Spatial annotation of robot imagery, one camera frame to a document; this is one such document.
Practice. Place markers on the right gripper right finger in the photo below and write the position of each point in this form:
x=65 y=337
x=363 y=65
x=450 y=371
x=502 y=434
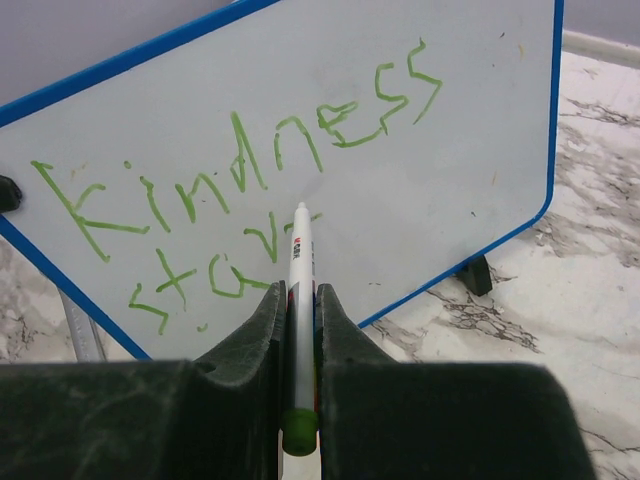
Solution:
x=385 y=419

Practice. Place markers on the white marker pen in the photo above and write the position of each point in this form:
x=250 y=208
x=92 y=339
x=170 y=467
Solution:
x=299 y=421

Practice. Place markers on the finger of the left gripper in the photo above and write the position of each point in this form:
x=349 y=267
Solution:
x=10 y=195

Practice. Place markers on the blue framed whiteboard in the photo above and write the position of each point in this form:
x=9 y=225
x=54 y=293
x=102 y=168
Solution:
x=159 y=187

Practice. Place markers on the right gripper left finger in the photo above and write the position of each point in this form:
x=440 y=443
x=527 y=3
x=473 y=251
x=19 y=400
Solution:
x=212 y=418

